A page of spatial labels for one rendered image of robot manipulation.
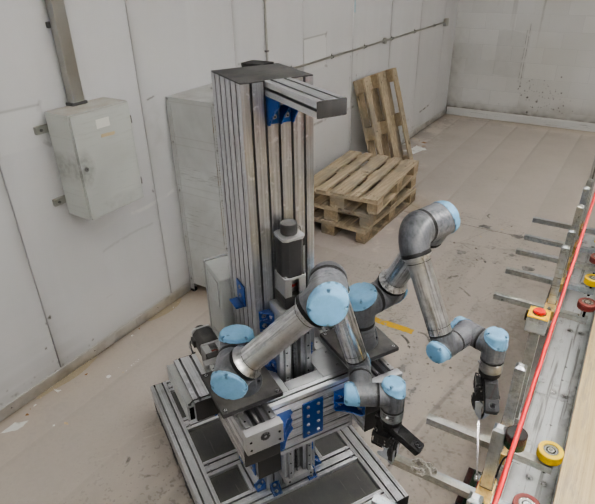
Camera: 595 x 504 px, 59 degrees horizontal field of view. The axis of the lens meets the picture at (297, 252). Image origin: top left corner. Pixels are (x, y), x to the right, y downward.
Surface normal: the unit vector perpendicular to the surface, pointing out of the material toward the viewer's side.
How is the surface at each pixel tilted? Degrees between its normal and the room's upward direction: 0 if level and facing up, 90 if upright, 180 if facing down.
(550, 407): 0
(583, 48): 90
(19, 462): 0
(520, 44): 90
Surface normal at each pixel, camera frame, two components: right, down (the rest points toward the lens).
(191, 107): -0.53, 0.42
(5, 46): 0.84, 0.25
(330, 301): 0.04, 0.40
